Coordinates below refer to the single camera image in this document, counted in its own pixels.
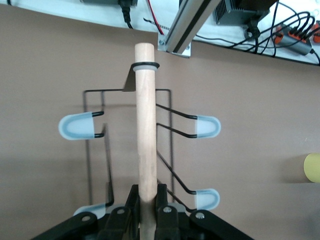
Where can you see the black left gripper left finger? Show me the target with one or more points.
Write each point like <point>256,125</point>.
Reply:
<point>125,225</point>

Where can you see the metal beam bracket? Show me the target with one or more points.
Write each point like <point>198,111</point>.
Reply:
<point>162,43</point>

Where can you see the brown table mat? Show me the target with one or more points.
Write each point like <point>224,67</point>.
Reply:
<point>50,175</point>

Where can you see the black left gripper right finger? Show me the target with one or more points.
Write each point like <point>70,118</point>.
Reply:
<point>166,225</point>

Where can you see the grey power supply box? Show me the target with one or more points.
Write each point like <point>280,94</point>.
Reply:
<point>225,12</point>

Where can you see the aluminium profile beam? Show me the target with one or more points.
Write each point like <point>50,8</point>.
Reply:
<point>190,22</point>

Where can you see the black hub orange connectors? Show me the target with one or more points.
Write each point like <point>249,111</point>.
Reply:
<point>297,45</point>

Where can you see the yellow plastic cup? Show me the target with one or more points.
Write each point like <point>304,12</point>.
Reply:
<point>313,167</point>

